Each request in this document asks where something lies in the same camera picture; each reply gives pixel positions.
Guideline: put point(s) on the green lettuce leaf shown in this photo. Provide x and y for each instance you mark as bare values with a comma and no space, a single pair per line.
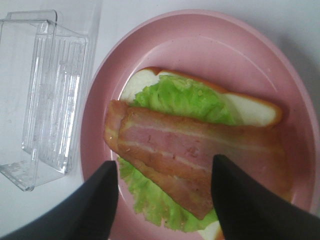
176,96

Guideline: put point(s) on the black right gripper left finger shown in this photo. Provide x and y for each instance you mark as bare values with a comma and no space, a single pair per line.
87,214

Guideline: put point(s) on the bacon strip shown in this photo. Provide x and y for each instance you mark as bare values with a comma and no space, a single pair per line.
115,125
184,147

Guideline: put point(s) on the pink round plate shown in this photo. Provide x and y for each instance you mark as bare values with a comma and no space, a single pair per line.
221,50

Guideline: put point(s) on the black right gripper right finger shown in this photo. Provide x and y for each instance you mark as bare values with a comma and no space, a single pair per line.
248,211

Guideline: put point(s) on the left clear plastic tray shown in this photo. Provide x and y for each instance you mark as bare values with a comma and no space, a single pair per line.
42,79

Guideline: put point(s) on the bread slice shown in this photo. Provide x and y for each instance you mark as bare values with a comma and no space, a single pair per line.
247,110

